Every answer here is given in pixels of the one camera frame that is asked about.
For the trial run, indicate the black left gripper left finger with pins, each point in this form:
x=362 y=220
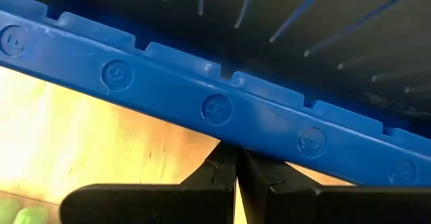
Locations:
x=151 y=204

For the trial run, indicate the large blue plastic bin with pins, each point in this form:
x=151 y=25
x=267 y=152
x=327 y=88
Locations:
x=168 y=93

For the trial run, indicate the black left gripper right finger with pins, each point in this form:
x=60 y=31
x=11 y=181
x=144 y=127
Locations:
x=336 y=205

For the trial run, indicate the green toy block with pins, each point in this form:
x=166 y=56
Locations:
x=32 y=217

